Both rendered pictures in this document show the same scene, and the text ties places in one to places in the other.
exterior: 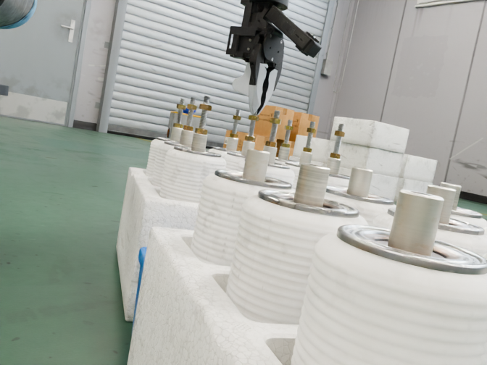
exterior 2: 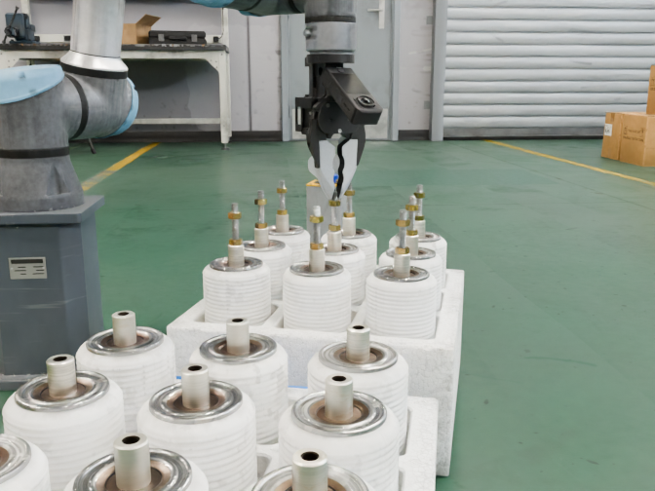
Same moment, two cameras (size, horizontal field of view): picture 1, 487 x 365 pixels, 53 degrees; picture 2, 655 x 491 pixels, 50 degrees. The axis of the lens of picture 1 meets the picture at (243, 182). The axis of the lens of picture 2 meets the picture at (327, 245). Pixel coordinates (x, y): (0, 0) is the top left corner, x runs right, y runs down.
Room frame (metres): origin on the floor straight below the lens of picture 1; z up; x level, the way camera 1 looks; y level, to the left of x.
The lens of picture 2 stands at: (0.00, -0.52, 0.51)
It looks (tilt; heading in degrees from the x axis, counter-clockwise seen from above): 13 degrees down; 30
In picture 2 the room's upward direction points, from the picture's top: straight up
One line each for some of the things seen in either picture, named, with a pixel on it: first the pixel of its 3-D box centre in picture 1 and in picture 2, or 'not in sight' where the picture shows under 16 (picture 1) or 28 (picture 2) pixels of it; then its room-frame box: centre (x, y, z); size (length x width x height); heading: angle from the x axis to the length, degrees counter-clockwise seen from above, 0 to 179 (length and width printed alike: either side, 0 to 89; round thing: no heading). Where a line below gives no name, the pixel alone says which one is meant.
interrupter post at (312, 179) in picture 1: (311, 187); (61, 377); (0.36, -0.05, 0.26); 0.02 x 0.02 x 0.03
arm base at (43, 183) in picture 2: not in sight; (35, 175); (0.78, 0.51, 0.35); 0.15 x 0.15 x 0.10
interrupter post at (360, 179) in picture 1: (359, 184); (238, 336); (0.51, -0.12, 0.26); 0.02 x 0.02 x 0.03
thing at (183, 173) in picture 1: (187, 208); (238, 324); (0.77, 0.08, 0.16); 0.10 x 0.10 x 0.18
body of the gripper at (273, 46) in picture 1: (260, 31); (327, 95); (0.93, 0.02, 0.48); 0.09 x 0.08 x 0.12; 58
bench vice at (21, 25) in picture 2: not in sight; (19, 26); (3.37, 3.93, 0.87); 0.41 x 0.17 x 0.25; 36
